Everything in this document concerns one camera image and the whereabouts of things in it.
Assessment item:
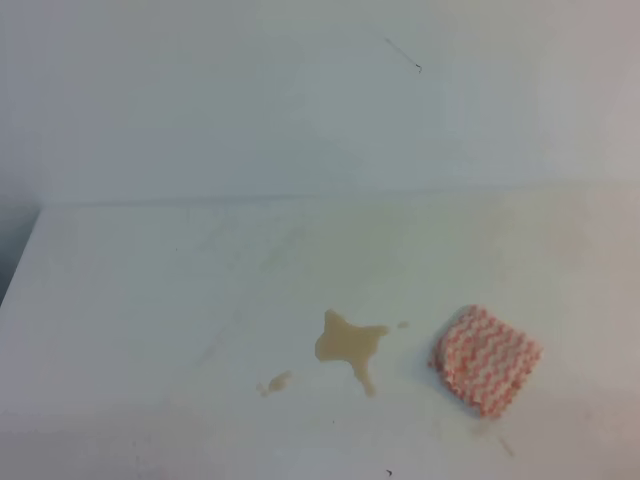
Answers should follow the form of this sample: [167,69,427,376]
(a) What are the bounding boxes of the large coffee stain puddle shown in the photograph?
[314,309,389,397]

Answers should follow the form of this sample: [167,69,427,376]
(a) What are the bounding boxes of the pink white striped rag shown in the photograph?
[428,305,543,419]

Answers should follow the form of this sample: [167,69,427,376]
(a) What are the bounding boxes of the small coffee stain splatter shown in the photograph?
[256,370,293,397]

